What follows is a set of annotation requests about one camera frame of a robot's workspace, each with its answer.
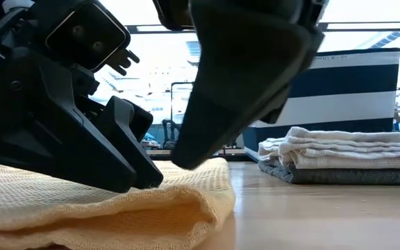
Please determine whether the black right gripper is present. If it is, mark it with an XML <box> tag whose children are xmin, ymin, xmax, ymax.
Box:
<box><xmin>171</xmin><ymin>0</ymin><xmax>330</xmax><ymax>171</ymax></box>

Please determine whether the orange towel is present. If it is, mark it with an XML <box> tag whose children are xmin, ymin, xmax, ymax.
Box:
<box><xmin>0</xmin><ymin>158</ymin><xmax>236</xmax><ymax>250</ymax></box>

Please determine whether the white towel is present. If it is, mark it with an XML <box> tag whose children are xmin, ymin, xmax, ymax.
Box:
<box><xmin>257</xmin><ymin>126</ymin><xmax>400</xmax><ymax>171</ymax></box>

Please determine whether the grey kitchen towel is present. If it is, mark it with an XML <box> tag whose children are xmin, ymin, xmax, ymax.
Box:
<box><xmin>257</xmin><ymin>158</ymin><xmax>400</xmax><ymax>186</ymax></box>

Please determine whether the black thin metal stand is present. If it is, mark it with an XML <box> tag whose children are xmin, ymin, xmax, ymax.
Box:
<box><xmin>169</xmin><ymin>81</ymin><xmax>196</xmax><ymax>140</ymax></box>

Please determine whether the navy white striped fabric bin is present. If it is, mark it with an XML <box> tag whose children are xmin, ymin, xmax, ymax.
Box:
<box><xmin>243</xmin><ymin>47</ymin><xmax>400</xmax><ymax>163</ymax></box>

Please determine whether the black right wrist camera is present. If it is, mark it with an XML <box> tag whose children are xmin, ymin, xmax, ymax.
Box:
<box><xmin>152</xmin><ymin>0</ymin><xmax>194</xmax><ymax>32</ymax></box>

